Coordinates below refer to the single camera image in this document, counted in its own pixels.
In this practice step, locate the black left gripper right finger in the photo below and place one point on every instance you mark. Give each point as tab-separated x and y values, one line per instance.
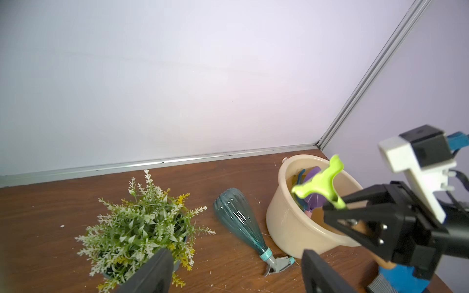
319	277

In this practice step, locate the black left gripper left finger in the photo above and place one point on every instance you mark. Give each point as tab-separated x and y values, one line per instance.
155	276

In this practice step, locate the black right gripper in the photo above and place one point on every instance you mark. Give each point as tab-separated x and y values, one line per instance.
396	226

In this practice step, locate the green rake wooden handle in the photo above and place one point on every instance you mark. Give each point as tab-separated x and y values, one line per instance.
322	184

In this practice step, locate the purple trowel pink handle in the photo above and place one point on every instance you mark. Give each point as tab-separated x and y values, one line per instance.
312	201

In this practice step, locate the blue fork yellow handle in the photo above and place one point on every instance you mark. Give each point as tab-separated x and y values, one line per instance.
300	202

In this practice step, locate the cream plastic bucket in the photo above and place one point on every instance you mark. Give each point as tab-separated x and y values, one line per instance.
289	227

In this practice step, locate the blue grey gardening glove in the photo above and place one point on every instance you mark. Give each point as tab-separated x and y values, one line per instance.
400	279

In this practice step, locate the artificial green potted plant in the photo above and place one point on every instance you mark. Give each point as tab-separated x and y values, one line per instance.
132	232

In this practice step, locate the teal spray bottle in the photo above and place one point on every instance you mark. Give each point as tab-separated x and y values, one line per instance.
233	210

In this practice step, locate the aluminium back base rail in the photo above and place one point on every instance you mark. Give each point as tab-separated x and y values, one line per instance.
91	171

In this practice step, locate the aluminium right corner post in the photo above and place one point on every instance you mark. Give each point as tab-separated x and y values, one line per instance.
410	19

